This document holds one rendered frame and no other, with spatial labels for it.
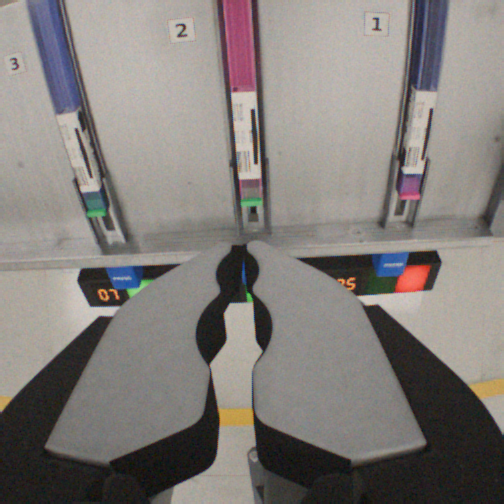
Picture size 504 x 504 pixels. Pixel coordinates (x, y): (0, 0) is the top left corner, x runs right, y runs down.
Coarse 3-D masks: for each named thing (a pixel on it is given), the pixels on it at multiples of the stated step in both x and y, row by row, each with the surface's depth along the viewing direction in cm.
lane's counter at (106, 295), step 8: (96, 288) 37; (104, 288) 37; (112, 288) 37; (96, 296) 38; (104, 296) 38; (112, 296) 38; (120, 296) 38; (104, 304) 39; (112, 304) 38; (120, 304) 38
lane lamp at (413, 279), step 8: (408, 272) 36; (416, 272) 36; (424, 272) 36; (400, 280) 37; (408, 280) 37; (416, 280) 37; (424, 280) 37; (400, 288) 37; (408, 288) 37; (416, 288) 37
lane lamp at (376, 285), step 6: (372, 270) 36; (372, 276) 36; (384, 276) 36; (390, 276) 36; (396, 276) 36; (372, 282) 37; (378, 282) 37; (384, 282) 37; (390, 282) 37; (366, 288) 37; (372, 288) 37; (378, 288) 37; (384, 288) 37; (390, 288) 37; (366, 294) 38; (372, 294) 38; (378, 294) 38
